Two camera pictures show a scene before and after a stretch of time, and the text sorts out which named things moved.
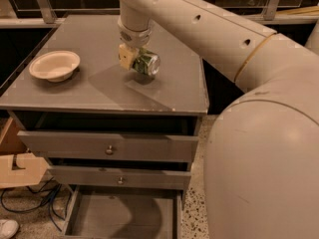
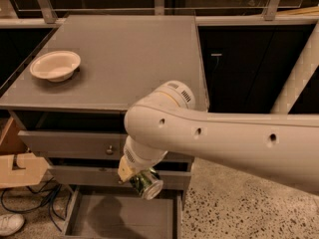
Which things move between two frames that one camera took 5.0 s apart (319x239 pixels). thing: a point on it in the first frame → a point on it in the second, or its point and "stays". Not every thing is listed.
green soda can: [147, 62] → [147, 183]
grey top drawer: [115, 145] stays
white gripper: [136, 37] → [136, 157]
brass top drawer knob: [110, 151] stays
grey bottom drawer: [125, 212] stays
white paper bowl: [56, 66] stays
